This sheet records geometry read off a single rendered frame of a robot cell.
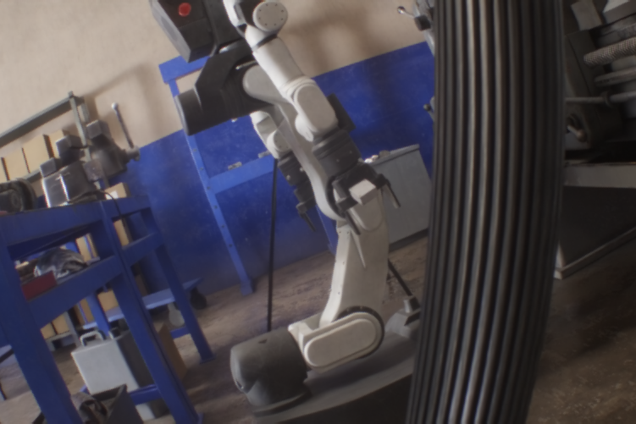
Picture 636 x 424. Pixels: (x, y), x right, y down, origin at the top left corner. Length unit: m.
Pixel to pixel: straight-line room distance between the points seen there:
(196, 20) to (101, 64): 4.28
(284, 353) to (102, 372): 1.17
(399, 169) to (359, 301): 2.72
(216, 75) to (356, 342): 0.73
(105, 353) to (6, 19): 4.37
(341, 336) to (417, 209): 2.80
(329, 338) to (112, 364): 1.20
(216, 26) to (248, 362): 0.83
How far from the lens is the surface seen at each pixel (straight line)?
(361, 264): 1.73
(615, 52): 1.57
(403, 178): 4.41
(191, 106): 1.68
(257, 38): 1.53
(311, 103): 1.49
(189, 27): 1.68
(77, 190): 2.15
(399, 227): 4.40
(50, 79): 6.07
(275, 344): 1.71
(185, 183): 5.69
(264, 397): 1.72
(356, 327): 1.70
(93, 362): 2.70
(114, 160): 2.13
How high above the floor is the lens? 0.72
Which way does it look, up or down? 4 degrees down
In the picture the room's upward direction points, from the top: 21 degrees counter-clockwise
